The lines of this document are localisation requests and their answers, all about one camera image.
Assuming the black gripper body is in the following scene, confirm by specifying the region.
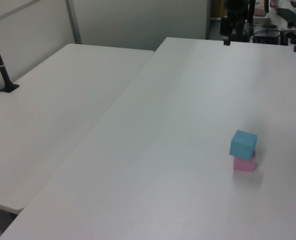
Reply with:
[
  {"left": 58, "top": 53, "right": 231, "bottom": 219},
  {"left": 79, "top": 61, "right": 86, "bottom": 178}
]
[{"left": 220, "top": 0, "right": 248, "bottom": 37}]

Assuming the blue cube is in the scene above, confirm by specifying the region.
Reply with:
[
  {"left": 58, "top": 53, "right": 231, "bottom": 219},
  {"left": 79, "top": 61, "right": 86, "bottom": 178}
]
[{"left": 229, "top": 129, "right": 259, "bottom": 161}]

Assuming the pink cube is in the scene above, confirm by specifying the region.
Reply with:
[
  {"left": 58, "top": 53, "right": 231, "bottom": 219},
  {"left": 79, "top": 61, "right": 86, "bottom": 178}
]
[{"left": 233, "top": 149, "right": 257, "bottom": 172}]

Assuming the black vertical pole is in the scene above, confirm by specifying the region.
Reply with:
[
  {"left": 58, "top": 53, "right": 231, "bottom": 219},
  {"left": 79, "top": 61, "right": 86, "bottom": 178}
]
[{"left": 248, "top": 0, "right": 255, "bottom": 26}]

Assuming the brown cardboard box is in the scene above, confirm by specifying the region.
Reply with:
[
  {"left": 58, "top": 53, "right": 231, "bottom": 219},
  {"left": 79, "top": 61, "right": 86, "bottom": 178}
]
[{"left": 254, "top": 0, "right": 268, "bottom": 17}]

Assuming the black electronics box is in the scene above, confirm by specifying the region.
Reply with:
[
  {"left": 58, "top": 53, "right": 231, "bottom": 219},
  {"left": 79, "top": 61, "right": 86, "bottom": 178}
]
[{"left": 253, "top": 29, "right": 281, "bottom": 45}]

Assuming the dark elongated object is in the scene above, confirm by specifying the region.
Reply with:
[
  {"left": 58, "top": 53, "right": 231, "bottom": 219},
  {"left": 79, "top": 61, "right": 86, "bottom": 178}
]
[{"left": 274, "top": 7, "right": 296, "bottom": 29}]

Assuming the grey partition post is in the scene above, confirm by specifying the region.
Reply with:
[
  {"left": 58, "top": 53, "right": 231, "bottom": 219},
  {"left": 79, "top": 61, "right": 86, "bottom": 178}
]
[{"left": 205, "top": 0, "right": 213, "bottom": 40}]

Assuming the black arch bracket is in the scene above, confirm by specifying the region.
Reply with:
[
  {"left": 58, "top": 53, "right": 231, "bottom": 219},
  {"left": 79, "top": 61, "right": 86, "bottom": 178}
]
[{"left": 280, "top": 28, "right": 296, "bottom": 46}]

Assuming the black camera stand pole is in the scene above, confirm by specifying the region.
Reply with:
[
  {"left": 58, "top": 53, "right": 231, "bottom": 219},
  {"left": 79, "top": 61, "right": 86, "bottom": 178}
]
[{"left": 0, "top": 19, "right": 20, "bottom": 94}]

